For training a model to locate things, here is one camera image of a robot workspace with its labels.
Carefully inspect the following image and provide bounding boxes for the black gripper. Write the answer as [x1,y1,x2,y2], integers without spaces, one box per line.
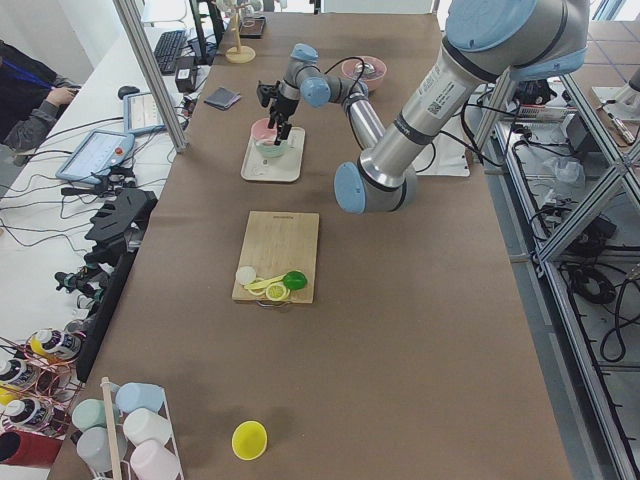
[268,91,299,145]

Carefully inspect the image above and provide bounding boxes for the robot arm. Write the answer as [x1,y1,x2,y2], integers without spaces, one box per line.
[257,0,589,214]

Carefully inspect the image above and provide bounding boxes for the large pink ice bowl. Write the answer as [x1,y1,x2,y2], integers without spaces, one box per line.
[340,55,387,92]

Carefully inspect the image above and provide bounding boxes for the green stacked bowls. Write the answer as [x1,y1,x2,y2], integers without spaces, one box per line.
[253,139,290,158]

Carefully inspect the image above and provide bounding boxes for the white rabbit tray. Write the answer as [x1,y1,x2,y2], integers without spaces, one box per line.
[241,118,306,183]

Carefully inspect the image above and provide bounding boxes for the wooden cup tree stand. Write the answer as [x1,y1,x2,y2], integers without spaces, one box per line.
[214,0,257,64]

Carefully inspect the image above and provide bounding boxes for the metal ice scoop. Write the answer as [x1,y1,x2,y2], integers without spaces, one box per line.
[347,59,378,78]

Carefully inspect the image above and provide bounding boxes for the wooden cutting board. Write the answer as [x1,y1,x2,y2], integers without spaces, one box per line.
[237,211,320,304]

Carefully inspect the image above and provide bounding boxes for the black keyboard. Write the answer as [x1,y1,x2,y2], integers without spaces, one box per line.
[153,30,187,76]

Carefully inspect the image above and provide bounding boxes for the blue teach pendant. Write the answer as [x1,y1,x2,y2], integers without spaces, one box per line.
[56,129,135,184]
[123,92,165,135]

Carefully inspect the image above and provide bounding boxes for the green lime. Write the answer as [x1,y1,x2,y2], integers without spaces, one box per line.
[282,270,308,291]

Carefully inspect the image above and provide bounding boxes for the yellow plastic knife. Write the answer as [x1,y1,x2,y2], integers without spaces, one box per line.
[244,275,285,296]

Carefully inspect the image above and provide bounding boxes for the lemon slice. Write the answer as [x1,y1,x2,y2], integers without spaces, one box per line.
[244,278,269,297]
[265,281,290,302]

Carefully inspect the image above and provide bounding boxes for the yellow plastic cup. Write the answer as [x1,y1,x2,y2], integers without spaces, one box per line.
[231,420,268,461]

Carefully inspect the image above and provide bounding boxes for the pastel cup rack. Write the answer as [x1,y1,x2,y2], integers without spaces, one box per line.
[72,377,185,480]

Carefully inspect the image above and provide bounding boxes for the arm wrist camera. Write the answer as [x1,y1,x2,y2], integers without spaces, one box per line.
[256,81,279,108]

